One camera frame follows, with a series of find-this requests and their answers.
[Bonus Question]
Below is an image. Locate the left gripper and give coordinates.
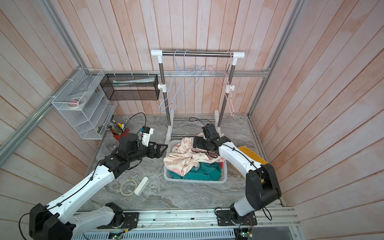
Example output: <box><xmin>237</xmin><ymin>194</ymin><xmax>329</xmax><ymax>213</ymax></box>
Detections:
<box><xmin>129</xmin><ymin>140</ymin><xmax>169</xmax><ymax>162</ymax></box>

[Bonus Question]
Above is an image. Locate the cream pink print jacket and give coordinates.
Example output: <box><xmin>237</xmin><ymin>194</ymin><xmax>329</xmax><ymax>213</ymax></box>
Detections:
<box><xmin>163</xmin><ymin>136</ymin><xmax>226</xmax><ymax>177</ymax></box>

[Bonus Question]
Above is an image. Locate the green jacket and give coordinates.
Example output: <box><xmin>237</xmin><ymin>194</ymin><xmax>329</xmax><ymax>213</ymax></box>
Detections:
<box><xmin>168</xmin><ymin>163</ymin><xmax>223</xmax><ymax>181</ymax></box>

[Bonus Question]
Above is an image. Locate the pink hanger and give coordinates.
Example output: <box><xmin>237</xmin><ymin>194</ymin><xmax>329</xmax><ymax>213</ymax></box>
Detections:
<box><xmin>208</xmin><ymin>51</ymin><xmax>235</xmax><ymax>117</ymax></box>

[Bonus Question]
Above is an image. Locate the light blue hanger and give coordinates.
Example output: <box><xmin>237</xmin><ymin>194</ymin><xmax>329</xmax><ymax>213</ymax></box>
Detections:
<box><xmin>169</xmin><ymin>49</ymin><xmax>207</xmax><ymax>114</ymax></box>
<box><xmin>161</xmin><ymin>50</ymin><xmax>199</xmax><ymax>114</ymax></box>

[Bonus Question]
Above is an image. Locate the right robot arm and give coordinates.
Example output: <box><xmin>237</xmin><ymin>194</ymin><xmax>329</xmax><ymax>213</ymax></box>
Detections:
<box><xmin>193</xmin><ymin>124</ymin><xmax>282</xmax><ymax>224</ymax></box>

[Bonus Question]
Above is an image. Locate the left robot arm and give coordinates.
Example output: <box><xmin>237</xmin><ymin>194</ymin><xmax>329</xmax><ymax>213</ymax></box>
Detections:
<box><xmin>27</xmin><ymin>134</ymin><xmax>168</xmax><ymax>240</ymax></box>

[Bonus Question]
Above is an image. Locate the white plastic laundry basket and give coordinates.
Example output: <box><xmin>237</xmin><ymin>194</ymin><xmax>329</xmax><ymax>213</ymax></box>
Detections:
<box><xmin>163</xmin><ymin>139</ymin><xmax>228</xmax><ymax>184</ymax></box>

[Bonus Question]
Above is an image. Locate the white clothes rack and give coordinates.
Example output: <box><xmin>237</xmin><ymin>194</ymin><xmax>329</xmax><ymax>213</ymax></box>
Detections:
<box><xmin>151</xmin><ymin>50</ymin><xmax>245</xmax><ymax>144</ymax></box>

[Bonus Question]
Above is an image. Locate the white remote-like bar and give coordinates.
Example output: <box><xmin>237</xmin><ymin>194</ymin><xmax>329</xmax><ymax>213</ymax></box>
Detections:
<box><xmin>134</xmin><ymin>177</ymin><xmax>149</xmax><ymax>196</ymax></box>

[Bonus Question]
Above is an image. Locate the red pencil cup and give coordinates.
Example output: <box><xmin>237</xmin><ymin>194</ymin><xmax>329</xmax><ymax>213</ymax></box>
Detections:
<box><xmin>113</xmin><ymin>129</ymin><xmax>129</xmax><ymax>142</ymax></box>

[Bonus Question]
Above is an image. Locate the yellow plastic tray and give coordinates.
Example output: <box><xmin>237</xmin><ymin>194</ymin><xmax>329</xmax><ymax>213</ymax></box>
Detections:
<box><xmin>229</xmin><ymin>147</ymin><xmax>268</xmax><ymax>177</ymax></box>

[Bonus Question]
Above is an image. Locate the black mesh basket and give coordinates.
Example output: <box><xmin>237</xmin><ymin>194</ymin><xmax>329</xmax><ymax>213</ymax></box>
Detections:
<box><xmin>100</xmin><ymin>73</ymin><xmax>160</xmax><ymax>101</ymax></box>

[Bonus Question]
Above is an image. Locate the tape roll on shelf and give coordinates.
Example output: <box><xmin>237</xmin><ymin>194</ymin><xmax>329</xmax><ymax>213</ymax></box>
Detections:
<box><xmin>65</xmin><ymin>96</ymin><xmax>86</xmax><ymax>110</ymax></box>

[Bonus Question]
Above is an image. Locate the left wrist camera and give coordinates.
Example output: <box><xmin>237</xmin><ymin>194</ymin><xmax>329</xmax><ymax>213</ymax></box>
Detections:
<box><xmin>141</xmin><ymin>126</ymin><xmax>154</xmax><ymax>147</ymax></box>

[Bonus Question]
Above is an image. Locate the clear tape ring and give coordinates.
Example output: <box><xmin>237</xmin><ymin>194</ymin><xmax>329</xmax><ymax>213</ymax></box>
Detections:
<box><xmin>120</xmin><ymin>179</ymin><xmax>138</xmax><ymax>197</ymax></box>

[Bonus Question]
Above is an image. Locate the white wire shelf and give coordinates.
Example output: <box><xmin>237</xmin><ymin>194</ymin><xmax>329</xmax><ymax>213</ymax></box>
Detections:
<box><xmin>52</xmin><ymin>68</ymin><xmax>117</xmax><ymax>140</ymax></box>

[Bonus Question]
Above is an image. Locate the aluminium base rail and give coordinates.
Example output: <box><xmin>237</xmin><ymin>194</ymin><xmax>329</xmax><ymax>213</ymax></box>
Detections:
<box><xmin>72</xmin><ymin>208</ymin><xmax>306</xmax><ymax>240</ymax></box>

